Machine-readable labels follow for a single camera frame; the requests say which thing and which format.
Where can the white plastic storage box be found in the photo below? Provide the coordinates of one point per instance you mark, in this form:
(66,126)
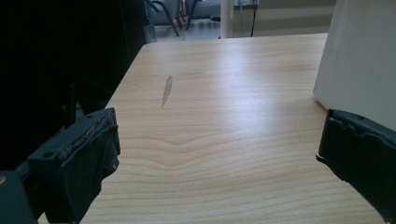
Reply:
(358,62)

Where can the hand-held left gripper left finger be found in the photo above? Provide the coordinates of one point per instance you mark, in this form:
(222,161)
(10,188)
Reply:
(81,168)

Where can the dark cabinet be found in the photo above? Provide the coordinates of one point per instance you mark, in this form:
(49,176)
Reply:
(134,25)

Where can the black chair base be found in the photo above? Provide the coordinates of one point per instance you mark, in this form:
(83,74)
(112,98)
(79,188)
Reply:
(174,15)

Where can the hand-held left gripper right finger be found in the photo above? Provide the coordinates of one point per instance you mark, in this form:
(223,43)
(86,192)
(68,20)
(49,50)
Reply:
(361,152)

